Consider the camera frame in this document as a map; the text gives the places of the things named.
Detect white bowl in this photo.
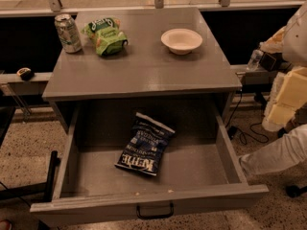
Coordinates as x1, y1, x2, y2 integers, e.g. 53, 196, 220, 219
161, 29, 202, 56

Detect black tape measure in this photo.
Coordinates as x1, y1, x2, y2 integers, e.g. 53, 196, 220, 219
17, 67, 35, 81

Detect small black box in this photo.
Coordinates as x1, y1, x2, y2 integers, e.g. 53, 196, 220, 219
260, 53, 283, 72

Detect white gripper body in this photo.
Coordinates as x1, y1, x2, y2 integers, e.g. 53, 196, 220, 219
261, 70, 307, 133

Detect open grey top drawer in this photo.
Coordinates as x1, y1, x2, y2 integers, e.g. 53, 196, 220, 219
31, 101, 268, 227

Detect silver soda can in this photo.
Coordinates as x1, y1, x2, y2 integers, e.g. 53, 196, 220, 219
55, 13, 82, 54

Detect clear water bottle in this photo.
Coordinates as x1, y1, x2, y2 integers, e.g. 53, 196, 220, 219
247, 49, 264, 71

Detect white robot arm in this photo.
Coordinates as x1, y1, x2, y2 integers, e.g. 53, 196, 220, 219
260, 2, 307, 131

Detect black drawer handle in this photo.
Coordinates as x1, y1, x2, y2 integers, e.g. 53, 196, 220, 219
136, 203, 175, 220

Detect black floor cables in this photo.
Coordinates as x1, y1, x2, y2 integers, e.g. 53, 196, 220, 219
224, 93, 271, 146

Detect grey cabinet counter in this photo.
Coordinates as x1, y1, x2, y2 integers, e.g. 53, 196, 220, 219
41, 7, 243, 134

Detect blue Kettle chip bag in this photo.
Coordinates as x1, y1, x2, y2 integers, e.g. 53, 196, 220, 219
115, 112, 176, 176

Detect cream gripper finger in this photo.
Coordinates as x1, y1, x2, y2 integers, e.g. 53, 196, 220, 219
268, 67, 307, 126
260, 27, 285, 54

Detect green chip bag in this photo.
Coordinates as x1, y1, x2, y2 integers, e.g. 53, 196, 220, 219
82, 17, 128, 56

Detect black caster wheel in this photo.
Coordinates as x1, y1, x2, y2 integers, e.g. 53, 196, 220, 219
286, 185, 307, 198

